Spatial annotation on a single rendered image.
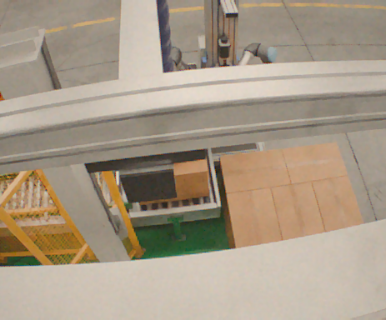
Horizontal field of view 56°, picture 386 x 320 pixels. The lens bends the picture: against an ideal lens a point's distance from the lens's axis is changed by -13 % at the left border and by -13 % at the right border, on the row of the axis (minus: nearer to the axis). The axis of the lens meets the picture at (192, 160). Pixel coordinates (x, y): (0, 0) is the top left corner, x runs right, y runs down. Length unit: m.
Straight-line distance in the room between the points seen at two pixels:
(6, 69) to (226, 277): 0.90
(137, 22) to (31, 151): 0.51
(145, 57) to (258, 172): 2.88
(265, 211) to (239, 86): 2.94
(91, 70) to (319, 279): 5.32
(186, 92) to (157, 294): 0.32
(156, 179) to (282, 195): 2.93
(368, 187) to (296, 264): 4.14
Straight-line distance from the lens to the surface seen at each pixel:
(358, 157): 4.81
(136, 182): 0.77
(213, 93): 0.64
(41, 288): 0.51
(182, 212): 3.48
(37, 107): 0.69
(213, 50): 3.52
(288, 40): 6.03
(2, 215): 2.08
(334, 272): 0.50
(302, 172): 3.81
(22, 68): 1.18
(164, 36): 2.37
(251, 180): 3.69
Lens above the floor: 3.67
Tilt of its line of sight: 55 degrees down
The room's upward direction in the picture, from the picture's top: 3 degrees counter-clockwise
